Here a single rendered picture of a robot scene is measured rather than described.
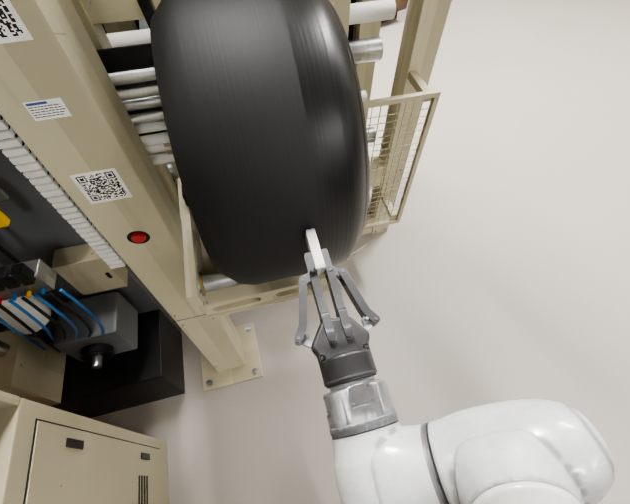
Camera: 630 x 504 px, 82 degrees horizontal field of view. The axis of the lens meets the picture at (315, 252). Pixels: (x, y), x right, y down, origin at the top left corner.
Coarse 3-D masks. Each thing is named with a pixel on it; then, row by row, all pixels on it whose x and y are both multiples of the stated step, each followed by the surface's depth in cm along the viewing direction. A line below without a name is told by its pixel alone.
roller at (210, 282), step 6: (204, 276) 89; (210, 276) 89; (216, 276) 89; (222, 276) 89; (204, 282) 89; (210, 282) 89; (216, 282) 89; (222, 282) 89; (228, 282) 90; (234, 282) 90; (204, 288) 89; (210, 288) 89; (216, 288) 90; (222, 288) 91
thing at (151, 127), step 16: (112, 48) 95; (128, 48) 96; (144, 48) 97; (112, 64) 98; (128, 64) 99; (144, 64) 100; (112, 80) 90; (128, 80) 90; (144, 80) 92; (128, 96) 93; (144, 96) 94; (128, 112) 110; (144, 112) 99; (160, 112) 99; (144, 128) 102; (160, 128) 103; (144, 144) 105; (160, 144) 109; (160, 160) 111
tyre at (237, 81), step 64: (192, 0) 52; (256, 0) 52; (320, 0) 54; (192, 64) 48; (256, 64) 49; (320, 64) 50; (192, 128) 49; (256, 128) 49; (320, 128) 51; (192, 192) 53; (256, 192) 52; (320, 192) 55; (256, 256) 60
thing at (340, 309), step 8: (328, 272) 55; (328, 280) 55; (336, 280) 54; (336, 288) 54; (336, 296) 53; (336, 304) 52; (336, 312) 54; (344, 312) 52; (344, 320) 51; (344, 328) 50; (352, 328) 50
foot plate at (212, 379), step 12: (252, 324) 179; (240, 336) 175; (252, 336) 175; (252, 348) 172; (204, 360) 169; (252, 360) 169; (204, 372) 166; (216, 372) 166; (228, 372) 166; (240, 372) 166; (252, 372) 166; (204, 384) 163; (216, 384) 163; (228, 384) 163
